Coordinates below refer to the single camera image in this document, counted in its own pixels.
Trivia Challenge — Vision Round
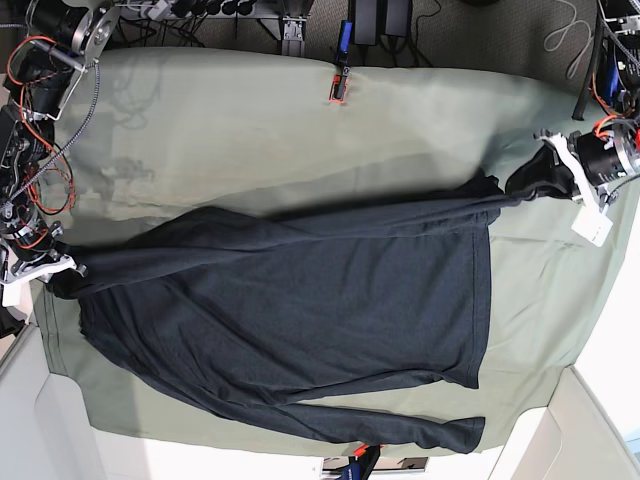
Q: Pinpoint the green table cloth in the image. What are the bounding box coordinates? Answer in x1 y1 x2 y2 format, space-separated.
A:
56 48 639 450

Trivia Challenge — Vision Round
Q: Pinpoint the white power strip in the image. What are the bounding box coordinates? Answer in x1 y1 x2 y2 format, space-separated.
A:
124 0 172 21

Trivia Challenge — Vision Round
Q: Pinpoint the dark navy long-sleeve shirt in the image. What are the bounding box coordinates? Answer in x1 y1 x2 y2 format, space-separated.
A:
49 174 519 454

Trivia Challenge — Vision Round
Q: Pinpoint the white looped cable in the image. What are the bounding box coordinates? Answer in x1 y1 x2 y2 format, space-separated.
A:
542 0 596 81

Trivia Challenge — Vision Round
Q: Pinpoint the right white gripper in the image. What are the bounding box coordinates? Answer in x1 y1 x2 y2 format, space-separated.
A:
1 238 87 306

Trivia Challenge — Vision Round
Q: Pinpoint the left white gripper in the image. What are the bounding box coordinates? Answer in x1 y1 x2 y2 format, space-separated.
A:
505 130 613 215

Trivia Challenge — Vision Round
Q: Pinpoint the orange clamp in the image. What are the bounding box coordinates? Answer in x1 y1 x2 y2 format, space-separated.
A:
338 445 382 480
329 20 353 103

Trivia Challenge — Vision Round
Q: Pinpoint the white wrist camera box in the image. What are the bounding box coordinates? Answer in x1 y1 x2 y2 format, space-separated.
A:
571 206 613 247

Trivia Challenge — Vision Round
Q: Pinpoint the grey metal table bracket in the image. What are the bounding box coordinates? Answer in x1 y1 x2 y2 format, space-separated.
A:
281 17 306 58

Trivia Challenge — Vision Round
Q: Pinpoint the bottom orange clamp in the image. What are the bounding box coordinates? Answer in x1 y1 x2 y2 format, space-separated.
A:
338 445 382 480

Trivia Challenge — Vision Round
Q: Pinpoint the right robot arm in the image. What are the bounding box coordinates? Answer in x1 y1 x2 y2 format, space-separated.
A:
1 1 119 307

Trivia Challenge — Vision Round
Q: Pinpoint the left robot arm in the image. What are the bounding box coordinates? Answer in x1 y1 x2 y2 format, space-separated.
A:
505 1 639 214

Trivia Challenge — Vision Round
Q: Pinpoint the top middle orange clamp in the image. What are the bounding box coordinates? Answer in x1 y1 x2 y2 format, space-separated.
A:
329 20 353 103

